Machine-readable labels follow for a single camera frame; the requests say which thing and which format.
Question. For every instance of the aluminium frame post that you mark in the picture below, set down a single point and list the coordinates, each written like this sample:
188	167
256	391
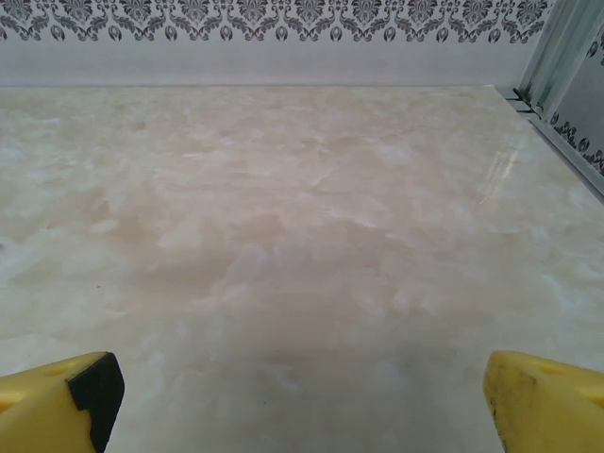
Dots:
552	52

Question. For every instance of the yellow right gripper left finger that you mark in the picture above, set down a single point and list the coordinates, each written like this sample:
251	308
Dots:
42	410

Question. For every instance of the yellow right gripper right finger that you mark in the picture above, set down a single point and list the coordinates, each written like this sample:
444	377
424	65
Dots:
547	406

